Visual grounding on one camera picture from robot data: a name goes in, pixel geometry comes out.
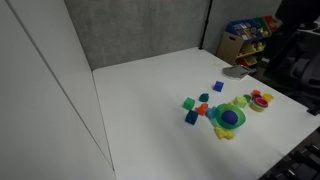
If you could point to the small yellow bowl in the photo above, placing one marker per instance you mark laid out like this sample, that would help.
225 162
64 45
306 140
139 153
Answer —
267 97

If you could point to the large green bowl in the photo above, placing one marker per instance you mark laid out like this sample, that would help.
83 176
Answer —
240 117

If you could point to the large yellow stacking bowl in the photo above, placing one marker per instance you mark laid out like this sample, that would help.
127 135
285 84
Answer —
256 109

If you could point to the pink bowl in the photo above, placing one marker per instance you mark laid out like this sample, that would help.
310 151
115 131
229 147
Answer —
262 102

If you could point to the green cube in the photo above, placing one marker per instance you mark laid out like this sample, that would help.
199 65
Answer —
188 103

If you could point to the dark blue cube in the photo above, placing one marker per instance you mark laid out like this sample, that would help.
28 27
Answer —
191 117

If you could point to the dark teal toy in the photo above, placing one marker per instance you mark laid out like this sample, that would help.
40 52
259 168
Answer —
203 97

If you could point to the orange toy figure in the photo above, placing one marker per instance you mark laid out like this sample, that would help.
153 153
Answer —
201 109

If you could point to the light blue toy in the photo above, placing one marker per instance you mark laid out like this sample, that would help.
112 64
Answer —
210 112

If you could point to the dark blue ball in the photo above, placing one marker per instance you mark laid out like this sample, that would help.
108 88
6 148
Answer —
229 117

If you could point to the yellow toy figure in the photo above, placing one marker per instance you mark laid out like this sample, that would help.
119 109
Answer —
224 133

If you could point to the grey flat object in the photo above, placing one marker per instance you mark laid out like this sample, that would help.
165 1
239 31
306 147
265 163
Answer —
236 71

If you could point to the black vertical pole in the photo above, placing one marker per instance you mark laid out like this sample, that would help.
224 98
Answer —
205 25

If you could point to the light green block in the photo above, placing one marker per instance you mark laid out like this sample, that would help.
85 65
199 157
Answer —
240 101

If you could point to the wooden toy shelf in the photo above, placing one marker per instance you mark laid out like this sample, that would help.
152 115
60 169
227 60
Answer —
229 46

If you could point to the small green cup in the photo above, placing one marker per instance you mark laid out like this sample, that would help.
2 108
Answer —
247 98

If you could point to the small orange cup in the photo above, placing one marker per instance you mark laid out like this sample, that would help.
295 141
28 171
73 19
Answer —
256 92

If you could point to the small purple cup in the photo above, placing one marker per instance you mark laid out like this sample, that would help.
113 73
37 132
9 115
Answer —
257 96

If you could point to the blue storage bin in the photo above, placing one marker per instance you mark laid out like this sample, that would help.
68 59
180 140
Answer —
241 28

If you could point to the green storage bin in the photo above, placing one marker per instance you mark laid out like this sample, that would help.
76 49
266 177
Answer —
259 22

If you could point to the red storage bin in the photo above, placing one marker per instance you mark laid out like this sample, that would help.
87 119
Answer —
270 21

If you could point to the person in dark clothes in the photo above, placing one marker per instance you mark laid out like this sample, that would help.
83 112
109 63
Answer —
293 13

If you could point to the black equipment frame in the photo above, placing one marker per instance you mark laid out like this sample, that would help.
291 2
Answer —
296 161

